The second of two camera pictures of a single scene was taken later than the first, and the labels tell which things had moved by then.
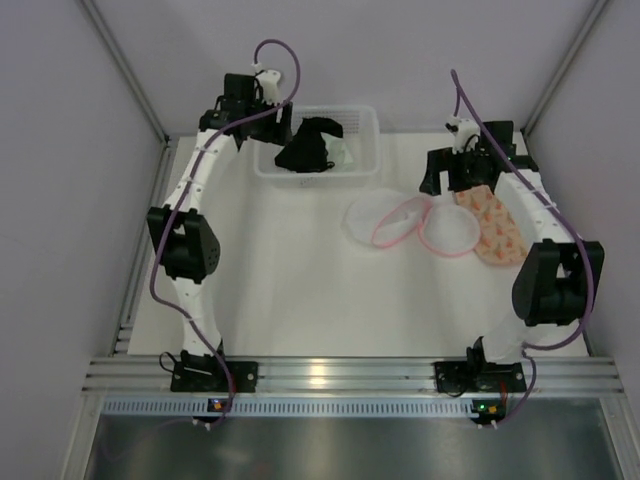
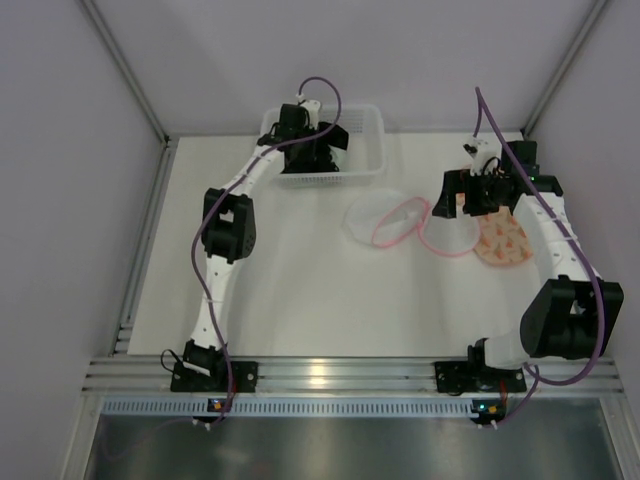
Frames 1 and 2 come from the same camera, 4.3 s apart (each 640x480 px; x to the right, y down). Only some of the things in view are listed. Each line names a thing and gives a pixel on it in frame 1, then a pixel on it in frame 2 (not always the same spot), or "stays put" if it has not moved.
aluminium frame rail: [556, 375] stays put
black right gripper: [437, 170] -> [451, 195]
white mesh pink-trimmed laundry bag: [384, 218] stays put
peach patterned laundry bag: [500, 241] stays put
